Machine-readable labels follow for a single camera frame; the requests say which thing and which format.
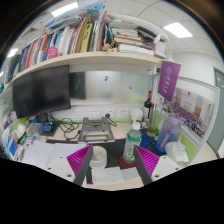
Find flat white paper towel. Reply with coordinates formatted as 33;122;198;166
89;165;140;186

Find white paper sheets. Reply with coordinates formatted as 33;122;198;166
21;139;87;170

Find black tangled cables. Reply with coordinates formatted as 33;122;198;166
49;112;82;141

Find large rectangular ceiling light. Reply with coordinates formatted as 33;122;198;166
162;21;194;40

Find small blue desk device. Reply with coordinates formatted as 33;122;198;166
41;120;56;134

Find grey door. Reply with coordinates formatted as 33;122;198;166
206;67;224;155

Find dark wine bottle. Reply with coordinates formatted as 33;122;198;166
142;89;154;123

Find flat round red coaster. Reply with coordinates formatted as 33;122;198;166
118;155;139;169

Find white wall socket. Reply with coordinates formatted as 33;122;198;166
102;106;116;119
117;106;130;118
87;106;101;119

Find purple hanging banner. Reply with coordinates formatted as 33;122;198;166
157;60;182;103

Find small ceiling light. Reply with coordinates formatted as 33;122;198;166
6;47;20;59

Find black computer monitor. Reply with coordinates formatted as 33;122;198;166
11;64;72;124

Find grey metal laptop stand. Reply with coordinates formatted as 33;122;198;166
76;116;116;145

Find green-labelled tea bottle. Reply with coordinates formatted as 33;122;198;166
121;121;143;165

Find shelf unit with books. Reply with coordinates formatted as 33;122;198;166
4;1;172;85

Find blue coiled cable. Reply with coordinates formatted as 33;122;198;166
139;133;155;150

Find purple plastic water jug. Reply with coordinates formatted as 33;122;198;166
155;112;185;154

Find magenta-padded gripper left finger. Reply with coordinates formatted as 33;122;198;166
44;145;95;188

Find white ceramic jar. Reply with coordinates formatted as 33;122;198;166
129;107;145;123

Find group photo poster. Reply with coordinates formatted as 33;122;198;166
166;86;216;140

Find crumpled white tissue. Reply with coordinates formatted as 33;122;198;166
164;139;190;164

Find green drinking glass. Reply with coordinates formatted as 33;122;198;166
146;111;163;138

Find black desk mat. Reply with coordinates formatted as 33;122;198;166
44;134;158;175

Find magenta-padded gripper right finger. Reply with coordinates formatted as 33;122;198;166
132;145;183;187

